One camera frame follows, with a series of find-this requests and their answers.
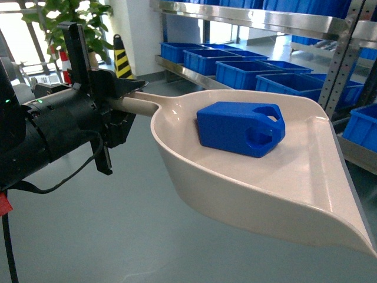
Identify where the green potted plant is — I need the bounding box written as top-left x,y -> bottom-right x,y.
21,0 -> 114,65

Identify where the red white traffic cone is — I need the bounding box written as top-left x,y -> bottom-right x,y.
59,50 -> 71,84

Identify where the beige plastic dustpan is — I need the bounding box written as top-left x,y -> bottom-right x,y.
110,90 -> 376,256

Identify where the blue plastic part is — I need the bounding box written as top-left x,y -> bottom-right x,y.
197,101 -> 286,157

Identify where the black cable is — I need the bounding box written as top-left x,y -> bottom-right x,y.
0,130 -> 105,283

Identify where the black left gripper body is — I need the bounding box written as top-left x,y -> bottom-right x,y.
58,21 -> 113,175

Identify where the yellow black traffic cone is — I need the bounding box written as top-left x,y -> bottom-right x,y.
113,34 -> 134,79

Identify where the steel shelf rack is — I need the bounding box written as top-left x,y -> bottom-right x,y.
149,0 -> 377,176

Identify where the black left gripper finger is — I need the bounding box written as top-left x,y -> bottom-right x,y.
104,110 -> 136,148
110,71 -> 146,98

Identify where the blue storage bin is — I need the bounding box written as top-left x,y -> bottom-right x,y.
297,73 -> 363,110
256,73 -> 323,102
216,61 -> 283,90
342,103 -> 376,152
160,42 -> 205,64
183,49 -> 242,75

